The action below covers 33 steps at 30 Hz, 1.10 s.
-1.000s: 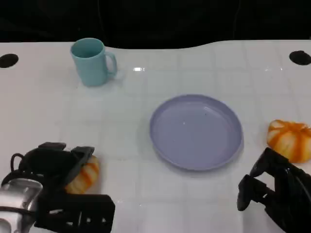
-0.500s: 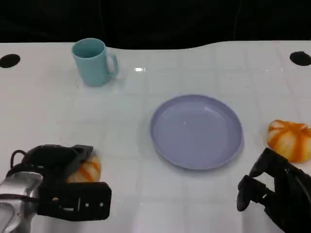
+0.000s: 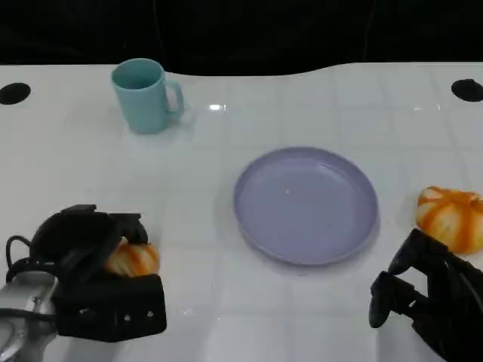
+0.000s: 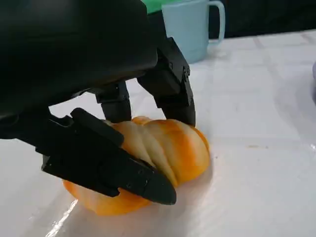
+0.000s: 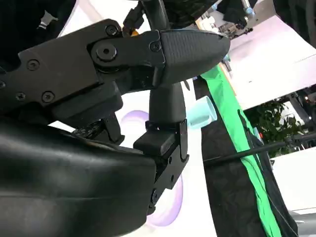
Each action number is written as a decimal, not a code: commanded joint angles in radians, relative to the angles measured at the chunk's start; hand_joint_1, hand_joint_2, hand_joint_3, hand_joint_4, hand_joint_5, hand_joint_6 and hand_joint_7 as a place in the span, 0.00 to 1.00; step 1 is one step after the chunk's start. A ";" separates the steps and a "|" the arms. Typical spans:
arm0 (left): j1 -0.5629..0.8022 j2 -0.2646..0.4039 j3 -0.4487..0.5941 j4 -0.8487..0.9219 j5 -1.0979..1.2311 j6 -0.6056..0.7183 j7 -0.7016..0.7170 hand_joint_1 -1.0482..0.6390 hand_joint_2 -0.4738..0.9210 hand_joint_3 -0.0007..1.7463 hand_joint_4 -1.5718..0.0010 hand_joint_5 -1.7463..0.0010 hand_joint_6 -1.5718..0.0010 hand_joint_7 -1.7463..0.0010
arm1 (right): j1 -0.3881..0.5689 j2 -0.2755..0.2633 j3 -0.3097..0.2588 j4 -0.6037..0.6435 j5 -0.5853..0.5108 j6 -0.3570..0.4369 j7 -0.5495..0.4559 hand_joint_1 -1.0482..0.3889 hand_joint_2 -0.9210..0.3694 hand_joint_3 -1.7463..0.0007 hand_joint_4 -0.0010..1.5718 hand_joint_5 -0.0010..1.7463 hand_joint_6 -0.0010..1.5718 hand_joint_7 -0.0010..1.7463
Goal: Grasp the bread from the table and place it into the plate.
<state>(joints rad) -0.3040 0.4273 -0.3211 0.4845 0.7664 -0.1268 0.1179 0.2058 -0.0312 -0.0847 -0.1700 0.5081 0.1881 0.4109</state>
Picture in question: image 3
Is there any black table cable grommet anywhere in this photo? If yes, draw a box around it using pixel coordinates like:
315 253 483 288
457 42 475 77
0 82 32 106
451 78 483 102

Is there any lilac plate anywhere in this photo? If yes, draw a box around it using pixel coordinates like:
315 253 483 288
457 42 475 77
232 146 380 267

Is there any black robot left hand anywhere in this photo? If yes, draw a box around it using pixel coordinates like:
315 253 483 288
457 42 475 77
29 204 150 282

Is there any orange white toy bread roll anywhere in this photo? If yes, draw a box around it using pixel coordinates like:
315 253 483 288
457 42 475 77
417 185 483 254
103 241 160 278

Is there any pale green mug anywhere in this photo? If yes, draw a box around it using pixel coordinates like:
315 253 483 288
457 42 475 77
110 58 185 135

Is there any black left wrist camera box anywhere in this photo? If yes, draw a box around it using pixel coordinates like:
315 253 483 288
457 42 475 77
52 274 168 343

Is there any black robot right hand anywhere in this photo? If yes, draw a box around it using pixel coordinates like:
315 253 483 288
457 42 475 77
368 229 483 362

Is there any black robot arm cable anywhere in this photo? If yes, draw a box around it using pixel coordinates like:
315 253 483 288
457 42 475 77
5 235 57 282

